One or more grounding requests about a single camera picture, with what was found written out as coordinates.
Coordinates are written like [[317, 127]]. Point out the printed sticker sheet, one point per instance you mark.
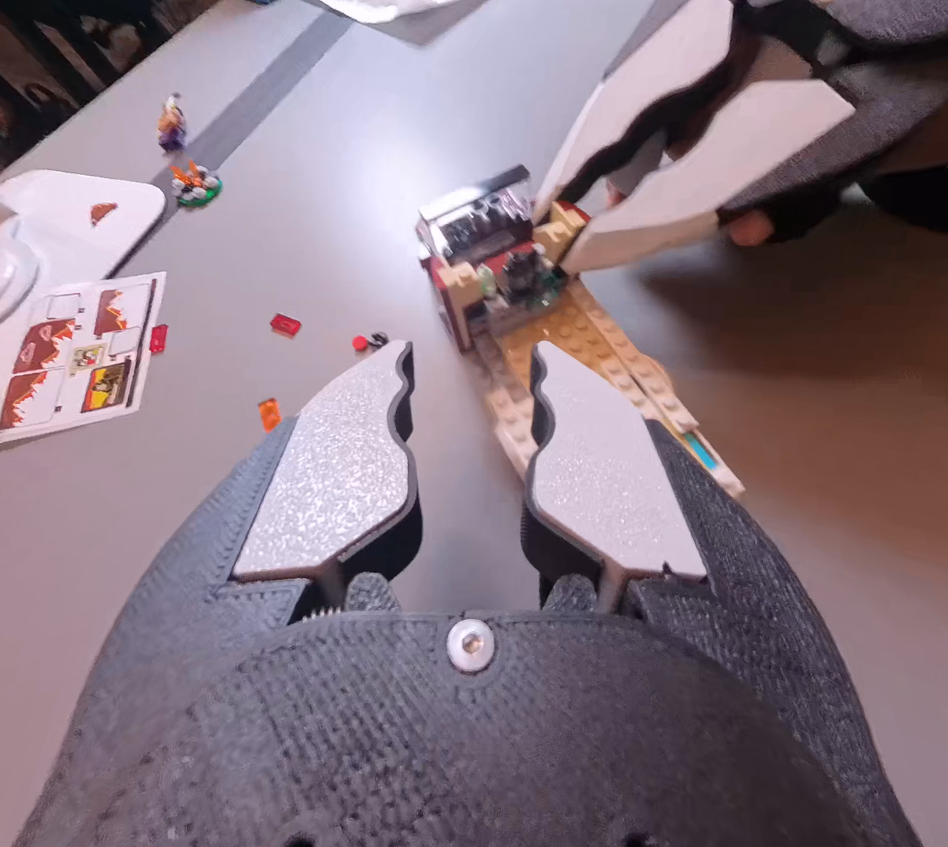
[[74, 358]]

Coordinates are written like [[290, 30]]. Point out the tan white red brick vehicle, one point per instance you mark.
[[592, 336]]

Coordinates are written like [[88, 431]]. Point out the purple brick minifigure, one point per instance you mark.
[[172, 121]]

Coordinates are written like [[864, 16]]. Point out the small brown brick piece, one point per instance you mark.
[[104, 213]]

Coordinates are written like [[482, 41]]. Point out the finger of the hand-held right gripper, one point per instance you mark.
[[666, 62], [726, 158]]

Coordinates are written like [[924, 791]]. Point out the grey desk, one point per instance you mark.
[[333, 121]]

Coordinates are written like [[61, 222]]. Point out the transparent red tile brick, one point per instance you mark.
[[286, 325]]

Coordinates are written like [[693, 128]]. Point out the transparent orange tile brick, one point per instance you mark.
[[269, 415]]

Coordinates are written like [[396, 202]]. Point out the person's right hand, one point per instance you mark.
[[748, 229]]

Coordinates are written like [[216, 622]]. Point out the brick campfire build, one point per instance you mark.
[[196, 188]]

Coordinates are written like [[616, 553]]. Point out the small black angled brick piece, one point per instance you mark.
[[522, 283]]

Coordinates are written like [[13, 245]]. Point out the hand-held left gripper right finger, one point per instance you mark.
[[615, 484]]

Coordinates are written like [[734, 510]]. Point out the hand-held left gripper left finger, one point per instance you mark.
[[333, 477]]

